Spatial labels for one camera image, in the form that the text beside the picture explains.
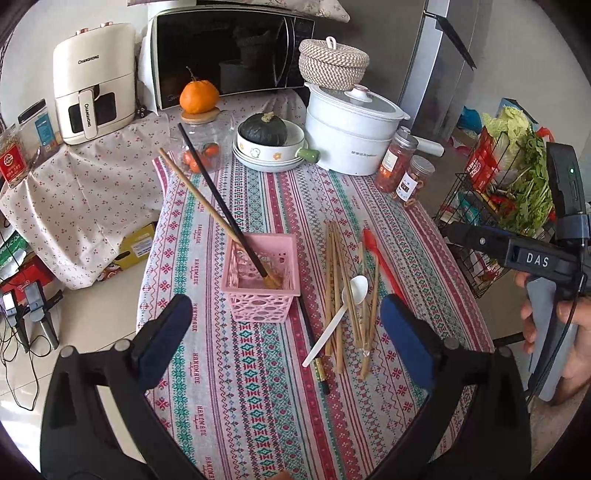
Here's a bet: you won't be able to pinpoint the white plate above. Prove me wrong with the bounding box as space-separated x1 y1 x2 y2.
232 143 305 174

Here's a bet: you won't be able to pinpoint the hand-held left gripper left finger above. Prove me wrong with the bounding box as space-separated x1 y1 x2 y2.
39 294 206 480

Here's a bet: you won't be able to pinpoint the glass pot lid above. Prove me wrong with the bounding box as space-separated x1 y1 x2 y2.
305 83 410 123

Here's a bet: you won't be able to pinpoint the jar of red dried berries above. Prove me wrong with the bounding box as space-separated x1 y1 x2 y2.
374 127 419 192

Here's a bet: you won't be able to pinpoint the pink plastic basket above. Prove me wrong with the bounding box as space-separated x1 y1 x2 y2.
221 232 301 322

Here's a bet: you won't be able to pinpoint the woven basket with lid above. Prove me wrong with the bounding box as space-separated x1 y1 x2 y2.
298 37 370 90

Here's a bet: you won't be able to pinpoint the grey refrigerator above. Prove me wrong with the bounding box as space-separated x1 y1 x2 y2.
397 0 481 139

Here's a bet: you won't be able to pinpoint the black chopstick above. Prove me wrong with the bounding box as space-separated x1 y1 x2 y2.
178 123 271 280
295 295 332 395

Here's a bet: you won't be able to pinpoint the yellow cardboard box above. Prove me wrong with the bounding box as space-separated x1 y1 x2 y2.
108 222 158 271

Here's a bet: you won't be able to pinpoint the red snack packet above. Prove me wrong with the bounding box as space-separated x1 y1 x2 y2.
466 127 502 192

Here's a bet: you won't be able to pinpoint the large orange with stem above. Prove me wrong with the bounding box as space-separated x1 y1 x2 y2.
179 67 220 115

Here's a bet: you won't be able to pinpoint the red box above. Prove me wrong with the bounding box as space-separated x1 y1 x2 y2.
0 256 56 296

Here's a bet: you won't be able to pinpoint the black wire rack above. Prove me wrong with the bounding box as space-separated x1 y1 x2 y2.
434 129 559 298

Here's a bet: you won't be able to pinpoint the person's right hand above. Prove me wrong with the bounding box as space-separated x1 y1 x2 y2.
515 272 591 404

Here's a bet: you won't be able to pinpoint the white electric cooking pot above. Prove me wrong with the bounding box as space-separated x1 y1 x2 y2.
304 83 411 176

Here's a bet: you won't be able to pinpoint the jar of dried fruit slices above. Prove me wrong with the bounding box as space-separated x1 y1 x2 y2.
394 154 436 208

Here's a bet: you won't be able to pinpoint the striped patterned tablecloth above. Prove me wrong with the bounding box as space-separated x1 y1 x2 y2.
136 157 495 480

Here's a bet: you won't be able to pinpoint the red label food packet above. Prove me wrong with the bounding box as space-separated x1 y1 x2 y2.
0 124 31 185

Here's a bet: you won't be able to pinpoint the dark green pumpkin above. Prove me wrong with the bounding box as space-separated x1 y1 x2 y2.
238 112 288 145

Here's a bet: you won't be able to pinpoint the napa cabbage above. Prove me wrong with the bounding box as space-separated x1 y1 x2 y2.
482 106 539 181

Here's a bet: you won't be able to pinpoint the black cables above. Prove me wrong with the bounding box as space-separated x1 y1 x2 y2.
0 314 42 411

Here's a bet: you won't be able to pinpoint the white cherry print cloth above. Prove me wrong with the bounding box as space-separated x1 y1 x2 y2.
0 90 310 291

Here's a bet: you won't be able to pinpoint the clear container with blue label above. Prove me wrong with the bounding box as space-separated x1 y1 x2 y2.
18 99 58 153

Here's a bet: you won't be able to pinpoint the black microwave oven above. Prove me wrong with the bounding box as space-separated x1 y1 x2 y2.
147 8 319 112

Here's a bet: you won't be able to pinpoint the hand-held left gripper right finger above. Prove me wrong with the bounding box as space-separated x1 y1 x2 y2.
369 294 532 480

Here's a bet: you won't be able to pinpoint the white bowl with green handle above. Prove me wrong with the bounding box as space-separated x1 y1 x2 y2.
237 119 321 165

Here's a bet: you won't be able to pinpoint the white plastic spoon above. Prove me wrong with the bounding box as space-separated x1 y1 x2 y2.
302 275 370 368

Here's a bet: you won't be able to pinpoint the long wooden chopstick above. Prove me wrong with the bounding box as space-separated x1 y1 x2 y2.
158 148 283 289

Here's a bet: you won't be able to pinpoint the white plastic bag roll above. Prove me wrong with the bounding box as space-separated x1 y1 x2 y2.
413 136 444 157

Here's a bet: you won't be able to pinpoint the green leafy vegetable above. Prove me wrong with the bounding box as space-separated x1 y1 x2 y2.
501 134 555 232

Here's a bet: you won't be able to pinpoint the grey charging devices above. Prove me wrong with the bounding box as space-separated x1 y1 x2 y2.
0 281 63 352

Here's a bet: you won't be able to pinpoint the white air fryer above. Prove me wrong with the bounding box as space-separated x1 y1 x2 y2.
52 23 138 146

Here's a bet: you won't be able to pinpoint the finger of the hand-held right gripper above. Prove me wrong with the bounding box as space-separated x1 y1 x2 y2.
445 222 513 269

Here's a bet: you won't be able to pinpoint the bunch of wooden chopsticks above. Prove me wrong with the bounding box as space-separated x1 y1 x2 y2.
323 222 382 381

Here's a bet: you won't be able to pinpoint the red plastic spoon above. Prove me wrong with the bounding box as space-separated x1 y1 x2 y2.
362 228 409 305

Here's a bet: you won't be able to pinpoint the glass jar with wooden lid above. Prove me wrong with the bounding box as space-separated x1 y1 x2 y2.
178 106 232 174

